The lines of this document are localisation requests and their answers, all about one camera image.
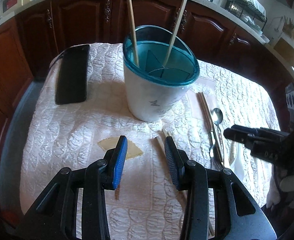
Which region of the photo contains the light wooden chopstick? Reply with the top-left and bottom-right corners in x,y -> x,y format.
155,128 -> 215,239

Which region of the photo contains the white gloved right hand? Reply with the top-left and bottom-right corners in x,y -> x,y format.
266,165 -> 294,209

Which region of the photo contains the metal spoon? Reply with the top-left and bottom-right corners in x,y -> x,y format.
211,107 -> 223,140

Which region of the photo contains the white quilted tablecloth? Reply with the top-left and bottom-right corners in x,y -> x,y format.
20,43 -> 279,239

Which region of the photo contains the beige fan patch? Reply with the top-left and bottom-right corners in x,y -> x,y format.
97,137 -> 144,160

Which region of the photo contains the white floral utensil holder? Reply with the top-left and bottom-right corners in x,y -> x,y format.
123,25 -> 200,122

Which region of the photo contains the black dish rack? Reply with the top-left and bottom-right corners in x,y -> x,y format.
224,0 -> 267,31

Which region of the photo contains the black rectangular case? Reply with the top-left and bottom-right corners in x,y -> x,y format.
55,44 -> 90,105

